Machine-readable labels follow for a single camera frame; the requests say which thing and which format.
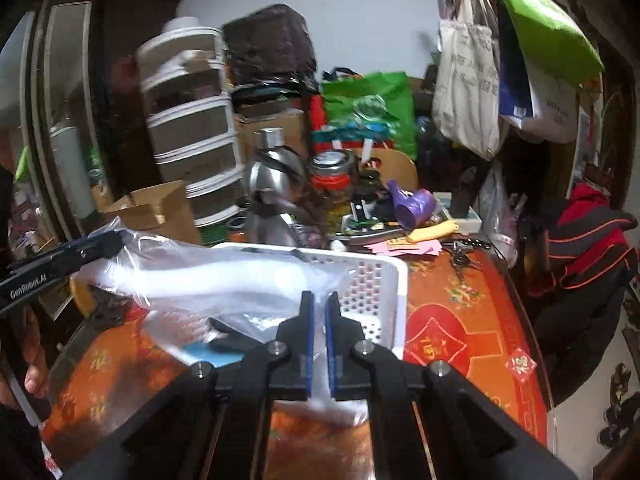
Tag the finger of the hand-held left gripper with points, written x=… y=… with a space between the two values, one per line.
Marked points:
x=95 y=249

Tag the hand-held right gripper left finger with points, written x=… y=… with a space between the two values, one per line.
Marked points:
x=309 y=342

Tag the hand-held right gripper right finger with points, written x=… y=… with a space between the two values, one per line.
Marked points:
x=331 y=347

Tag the white perforated plastic basket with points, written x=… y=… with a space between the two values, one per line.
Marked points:
x=375 y=280

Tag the clear plastic zip bag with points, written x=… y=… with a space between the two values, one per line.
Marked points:
x=175 y=280

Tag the light blue wet wipes pack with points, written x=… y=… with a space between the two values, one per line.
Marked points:
x=205 y=353

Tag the person's left hand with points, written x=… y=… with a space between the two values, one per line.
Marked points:
x=37 y=355

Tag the brown cardboard box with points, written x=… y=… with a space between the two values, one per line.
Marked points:
x=160 y=215
x=285 y=130

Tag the orange floral tablecloth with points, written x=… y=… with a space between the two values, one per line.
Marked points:
x=450 y=320

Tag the pink paper slips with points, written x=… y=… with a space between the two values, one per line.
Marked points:
x=415 y=247

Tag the dark wooden glass cabinet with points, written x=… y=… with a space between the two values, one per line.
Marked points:
x=75 y=110

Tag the yellow cloth roll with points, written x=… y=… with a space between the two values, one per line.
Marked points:
x=435 y=231

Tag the white stacked drawer tower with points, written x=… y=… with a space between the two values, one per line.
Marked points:
x=190 y=125

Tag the bunch of keys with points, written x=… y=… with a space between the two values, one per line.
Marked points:
x=462 y=257

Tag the glass jar red lid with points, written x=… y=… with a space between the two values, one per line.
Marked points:
x=332 y=180

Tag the purple plastic object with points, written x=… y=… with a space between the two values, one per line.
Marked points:
x=415 y=205

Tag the stainless steel kettle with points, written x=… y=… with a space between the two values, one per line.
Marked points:
x=275 y=175

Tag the clear hanging plastic bag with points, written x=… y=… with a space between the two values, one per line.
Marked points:
x=500 y=210

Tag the green shopping bag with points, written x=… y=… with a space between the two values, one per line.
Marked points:
x=370 y=90

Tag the black wrapped box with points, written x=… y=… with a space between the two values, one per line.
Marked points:
x=270 y=45

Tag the red and black jacket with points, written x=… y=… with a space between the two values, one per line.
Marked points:
x=590 y=245

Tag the beige canvas tote bag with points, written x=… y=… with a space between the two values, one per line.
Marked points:
x=465 y=85

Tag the blue and white bag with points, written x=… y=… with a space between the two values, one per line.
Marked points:
x=512 y=85

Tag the white hanging bag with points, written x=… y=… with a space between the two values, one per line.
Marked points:
x=555 y=110

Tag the bright green hanging bag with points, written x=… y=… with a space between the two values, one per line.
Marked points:
x=540 y=25

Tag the dark carved wooden frame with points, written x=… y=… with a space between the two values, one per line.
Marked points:
x=620 y=125

